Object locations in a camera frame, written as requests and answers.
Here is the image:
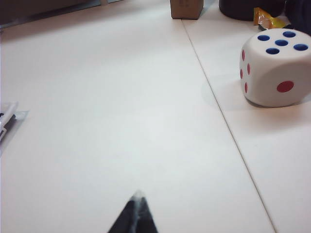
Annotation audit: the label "orange yellow snack wrapper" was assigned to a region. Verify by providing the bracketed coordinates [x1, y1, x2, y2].
[253, 6, 286, 31]

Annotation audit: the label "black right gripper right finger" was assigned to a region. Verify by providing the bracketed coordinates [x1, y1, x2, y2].
[136, 190, 159, 233]

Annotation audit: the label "clear plastic packaging tray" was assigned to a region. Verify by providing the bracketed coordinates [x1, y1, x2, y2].
[0, 101, 30, 156]

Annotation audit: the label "tall brown cardboard box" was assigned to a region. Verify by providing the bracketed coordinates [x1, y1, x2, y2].
[171, 0, 204, 19]

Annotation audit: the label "brown desk partition panel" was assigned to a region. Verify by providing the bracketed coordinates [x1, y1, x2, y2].
[0, 0, 98, 25]

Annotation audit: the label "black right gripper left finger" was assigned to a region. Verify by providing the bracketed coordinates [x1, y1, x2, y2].
[108, 190, 140, 233]

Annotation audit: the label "white marker with black cap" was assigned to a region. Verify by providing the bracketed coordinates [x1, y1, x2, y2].
[0, 101, 19, 144]

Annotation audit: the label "dark fabric object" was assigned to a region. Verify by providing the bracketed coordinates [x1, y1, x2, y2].
[285, 0, 311, 37]

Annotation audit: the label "large white dice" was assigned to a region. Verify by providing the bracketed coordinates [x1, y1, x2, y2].
[239, 28, 311, 107]

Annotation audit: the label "black round container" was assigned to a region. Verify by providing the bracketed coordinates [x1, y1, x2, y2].
[218, 0, 286, 22]

